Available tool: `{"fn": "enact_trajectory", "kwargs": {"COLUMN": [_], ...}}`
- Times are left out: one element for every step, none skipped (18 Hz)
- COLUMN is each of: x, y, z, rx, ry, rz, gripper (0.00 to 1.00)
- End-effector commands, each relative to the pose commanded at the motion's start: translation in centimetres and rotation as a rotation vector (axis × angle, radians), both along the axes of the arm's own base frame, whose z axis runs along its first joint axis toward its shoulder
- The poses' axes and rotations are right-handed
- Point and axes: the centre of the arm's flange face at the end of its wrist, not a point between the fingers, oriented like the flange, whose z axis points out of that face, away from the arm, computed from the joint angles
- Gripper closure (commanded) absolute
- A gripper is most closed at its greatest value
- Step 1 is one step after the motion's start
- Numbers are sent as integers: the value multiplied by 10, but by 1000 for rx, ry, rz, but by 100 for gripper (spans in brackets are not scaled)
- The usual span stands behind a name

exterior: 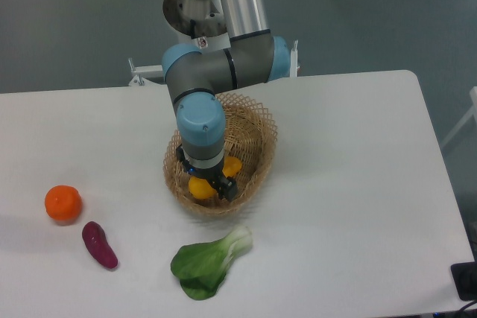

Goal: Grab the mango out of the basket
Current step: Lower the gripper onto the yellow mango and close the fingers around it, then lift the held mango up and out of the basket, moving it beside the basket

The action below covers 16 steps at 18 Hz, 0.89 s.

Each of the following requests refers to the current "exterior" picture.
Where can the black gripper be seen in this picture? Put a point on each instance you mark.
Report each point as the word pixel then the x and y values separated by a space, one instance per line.
pixel 226 187

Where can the yellow mango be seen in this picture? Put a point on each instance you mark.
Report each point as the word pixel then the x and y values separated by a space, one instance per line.
pixel 201 189

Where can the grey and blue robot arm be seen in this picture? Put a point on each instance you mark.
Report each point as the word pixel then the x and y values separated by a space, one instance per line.
pixel 229 46

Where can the woven wicker basket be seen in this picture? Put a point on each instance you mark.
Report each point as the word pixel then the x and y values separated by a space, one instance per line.
pixel 250 135

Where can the green bok choy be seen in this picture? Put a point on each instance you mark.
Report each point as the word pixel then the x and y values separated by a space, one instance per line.
pixel 201 268

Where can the purple sweet potato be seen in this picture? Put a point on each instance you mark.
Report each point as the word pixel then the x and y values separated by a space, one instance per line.
pixel 96 243

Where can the orange tangerine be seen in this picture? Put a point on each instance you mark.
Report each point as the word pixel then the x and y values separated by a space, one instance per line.
pixel 63 203

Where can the black device at table edge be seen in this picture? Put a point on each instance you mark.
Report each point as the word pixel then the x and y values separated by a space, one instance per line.
pixel 464 276

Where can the white frame at right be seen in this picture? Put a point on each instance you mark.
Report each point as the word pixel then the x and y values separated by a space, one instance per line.
pixel 462 126

